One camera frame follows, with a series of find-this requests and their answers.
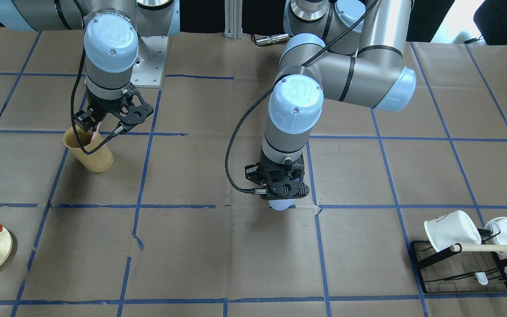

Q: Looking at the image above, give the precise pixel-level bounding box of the aluminium frame post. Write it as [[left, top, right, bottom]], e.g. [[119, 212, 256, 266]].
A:
[[224, 0, 243, 41]]

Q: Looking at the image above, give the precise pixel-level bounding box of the white smiley mug inner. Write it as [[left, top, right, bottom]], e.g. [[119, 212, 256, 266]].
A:
[[424, 210, 481, 252]]

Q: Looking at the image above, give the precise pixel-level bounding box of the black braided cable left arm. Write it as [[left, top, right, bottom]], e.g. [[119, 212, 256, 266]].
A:
[[225, 0, 379, 195]]

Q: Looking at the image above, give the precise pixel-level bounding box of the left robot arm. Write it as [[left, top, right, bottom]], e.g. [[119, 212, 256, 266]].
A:
[[238, 0, 417, 203]]

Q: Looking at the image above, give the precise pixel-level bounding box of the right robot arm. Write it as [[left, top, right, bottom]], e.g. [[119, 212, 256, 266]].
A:
[[0, 0, 180, 134]]

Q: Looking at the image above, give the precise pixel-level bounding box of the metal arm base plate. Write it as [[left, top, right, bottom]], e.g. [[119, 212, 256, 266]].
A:
[[131, 36, 169, 88]]

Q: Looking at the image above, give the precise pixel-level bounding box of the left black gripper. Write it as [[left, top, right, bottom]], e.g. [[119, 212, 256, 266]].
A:
[[245, 153, 309, 200]]

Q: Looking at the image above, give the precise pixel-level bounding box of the blue plastic cup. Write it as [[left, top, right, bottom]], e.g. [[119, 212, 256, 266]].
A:
[[269, 199, 296, 211]]

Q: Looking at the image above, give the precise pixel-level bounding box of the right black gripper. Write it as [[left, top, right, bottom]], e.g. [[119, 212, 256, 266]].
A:
[[74, 84, 154, 133]]

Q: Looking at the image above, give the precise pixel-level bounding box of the pink chopstick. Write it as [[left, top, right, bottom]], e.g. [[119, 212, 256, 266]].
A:
[[91, 122, 101, 142]]

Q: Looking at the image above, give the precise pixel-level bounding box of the black wire mug rack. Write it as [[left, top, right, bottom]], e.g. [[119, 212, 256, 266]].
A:
[[410, 240, 507, 294]]

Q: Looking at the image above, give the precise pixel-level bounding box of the wooden rack rod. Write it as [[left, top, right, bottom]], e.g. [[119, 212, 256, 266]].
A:
[[449, 243, 507, 252]]

